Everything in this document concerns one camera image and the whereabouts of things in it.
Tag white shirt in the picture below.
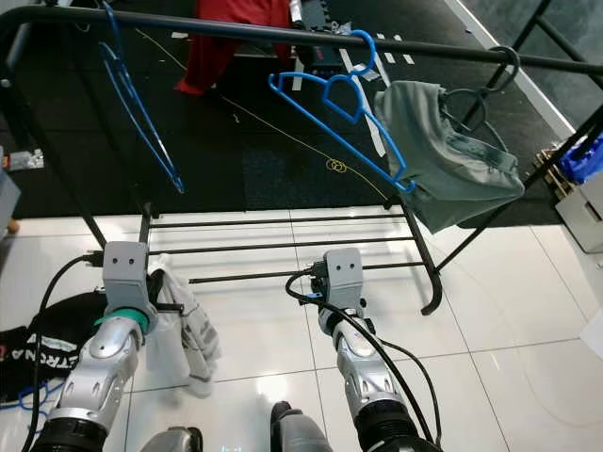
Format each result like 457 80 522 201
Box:
141 254 222 392

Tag blue plastic hanger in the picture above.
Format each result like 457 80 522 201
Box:
269 30 416 194
99 0 185 194
14 377 72 415

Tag black hanger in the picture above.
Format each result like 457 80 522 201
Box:
438 45 521 133

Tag black Petronas garment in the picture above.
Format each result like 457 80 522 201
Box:
0 290 109 404

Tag robot left leg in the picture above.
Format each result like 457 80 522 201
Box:
141 426 204 452

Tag robot leg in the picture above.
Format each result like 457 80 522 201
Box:
269 402 340 452
141 426 204 452

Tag robot right leg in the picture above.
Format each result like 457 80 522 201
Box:
269 402 340 452

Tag grey-green garment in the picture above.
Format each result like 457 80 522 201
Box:
372 80 526 234

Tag grey upholstered ottoman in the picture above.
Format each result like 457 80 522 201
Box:
0 169 22 236

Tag red shirt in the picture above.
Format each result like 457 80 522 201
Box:
174 0 293 95

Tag brown wooden crate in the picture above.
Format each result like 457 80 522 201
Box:
535 146 571 199

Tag black metal clothes rack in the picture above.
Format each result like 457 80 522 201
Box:
0 5 603 316

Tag blue plastic bag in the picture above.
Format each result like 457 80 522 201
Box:
561 132 603 185

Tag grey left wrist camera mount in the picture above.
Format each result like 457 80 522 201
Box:
102 241 152 312

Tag yellow cord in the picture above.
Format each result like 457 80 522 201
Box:
132 28 392 203

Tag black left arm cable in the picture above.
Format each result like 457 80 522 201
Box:
24 250 106 452

